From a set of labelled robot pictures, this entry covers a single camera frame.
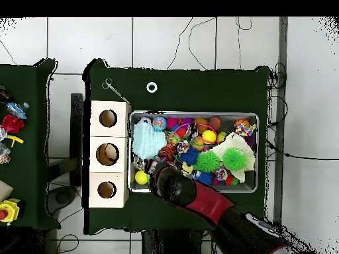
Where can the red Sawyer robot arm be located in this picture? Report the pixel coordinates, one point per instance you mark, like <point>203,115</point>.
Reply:
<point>209,203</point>

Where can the wooden box with three holes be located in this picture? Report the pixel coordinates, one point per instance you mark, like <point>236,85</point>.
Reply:
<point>121,148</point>

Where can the tiger striped plush toy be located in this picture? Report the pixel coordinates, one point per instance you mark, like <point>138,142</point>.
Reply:
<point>166,150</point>

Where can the globe print ball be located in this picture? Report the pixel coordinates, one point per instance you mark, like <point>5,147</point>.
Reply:
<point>159,123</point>

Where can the light blue muslin cloth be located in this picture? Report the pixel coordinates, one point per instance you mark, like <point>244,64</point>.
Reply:
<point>148,143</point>

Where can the blue spiky ball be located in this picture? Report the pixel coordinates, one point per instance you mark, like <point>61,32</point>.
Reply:
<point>189,156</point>

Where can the yellow smiley ball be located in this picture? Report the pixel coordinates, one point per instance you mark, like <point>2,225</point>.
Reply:
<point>209,136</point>

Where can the small green spiky toy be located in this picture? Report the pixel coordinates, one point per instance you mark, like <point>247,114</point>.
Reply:
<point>208,161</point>

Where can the dark green tablecloth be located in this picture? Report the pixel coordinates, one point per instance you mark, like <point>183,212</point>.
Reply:
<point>198,92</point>
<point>31,158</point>

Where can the large green spiky toy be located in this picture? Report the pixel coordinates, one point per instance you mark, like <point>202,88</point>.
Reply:
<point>234,158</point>

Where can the cream knitted cloth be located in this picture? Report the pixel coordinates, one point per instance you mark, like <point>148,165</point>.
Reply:
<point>238,141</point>

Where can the orange basketball toy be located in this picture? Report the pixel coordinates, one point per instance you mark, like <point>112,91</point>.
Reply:
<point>241,123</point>

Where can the silver scissors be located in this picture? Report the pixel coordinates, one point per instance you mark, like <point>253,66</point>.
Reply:
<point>114,90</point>

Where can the colourful spotted cloth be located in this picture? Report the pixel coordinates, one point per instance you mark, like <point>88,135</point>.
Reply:
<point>245,130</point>

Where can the black upright panel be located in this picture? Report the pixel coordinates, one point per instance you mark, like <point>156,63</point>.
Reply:
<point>76,119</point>

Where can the yellow plastic piece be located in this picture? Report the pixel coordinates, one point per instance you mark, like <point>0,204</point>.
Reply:
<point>16,139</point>

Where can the blue and clear packet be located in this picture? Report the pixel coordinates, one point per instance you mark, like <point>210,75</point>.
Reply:
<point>17,109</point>

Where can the red crumpled item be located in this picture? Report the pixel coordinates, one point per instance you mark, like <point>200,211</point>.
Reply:
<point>12,123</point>

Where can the clear plastic packet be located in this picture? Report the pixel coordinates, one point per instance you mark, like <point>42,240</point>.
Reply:
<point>4,154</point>

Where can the beige box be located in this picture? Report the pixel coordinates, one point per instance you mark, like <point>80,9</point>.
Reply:
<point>4,190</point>

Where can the yellow emergency stop button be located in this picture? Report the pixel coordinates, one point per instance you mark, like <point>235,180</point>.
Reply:
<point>9,210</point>

